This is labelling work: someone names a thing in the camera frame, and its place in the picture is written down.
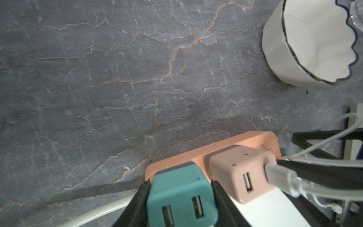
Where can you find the white apple laptop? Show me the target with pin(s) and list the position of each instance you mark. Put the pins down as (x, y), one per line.
(272, 209)

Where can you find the teal usb charger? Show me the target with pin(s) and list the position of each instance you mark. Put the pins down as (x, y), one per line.
(181, 196)

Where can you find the clear drinking glass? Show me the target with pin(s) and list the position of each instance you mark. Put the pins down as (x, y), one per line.
(356, 14)

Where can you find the white scalloped bowl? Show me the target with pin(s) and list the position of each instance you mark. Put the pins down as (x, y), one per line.
(310, 43)

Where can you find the orange power strip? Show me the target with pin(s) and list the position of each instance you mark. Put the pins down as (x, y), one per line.
(264, 140)

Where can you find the pink usb charger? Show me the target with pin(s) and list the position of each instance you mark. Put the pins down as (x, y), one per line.
(241, 172)

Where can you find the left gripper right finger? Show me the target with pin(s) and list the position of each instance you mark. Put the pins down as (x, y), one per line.
(228, 214)

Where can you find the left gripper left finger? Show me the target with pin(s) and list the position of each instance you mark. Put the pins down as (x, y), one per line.
(135, 214)

